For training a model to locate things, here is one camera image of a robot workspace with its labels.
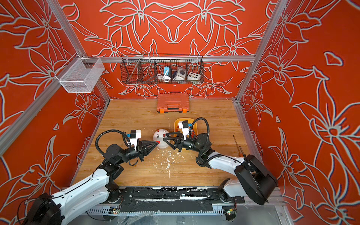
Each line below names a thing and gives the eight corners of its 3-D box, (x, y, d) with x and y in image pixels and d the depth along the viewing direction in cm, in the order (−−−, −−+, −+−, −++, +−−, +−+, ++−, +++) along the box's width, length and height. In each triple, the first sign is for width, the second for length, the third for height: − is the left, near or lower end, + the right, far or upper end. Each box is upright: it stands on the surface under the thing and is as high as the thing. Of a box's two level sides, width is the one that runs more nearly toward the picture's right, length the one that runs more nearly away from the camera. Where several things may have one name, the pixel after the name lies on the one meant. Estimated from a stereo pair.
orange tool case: (157, 113, 112) (156, 109, 108) (159, 97, 124) (158, 93, 120) (189, 113, 112) (189, 109, 108) (188, 97, 124) (188, 93, 120)
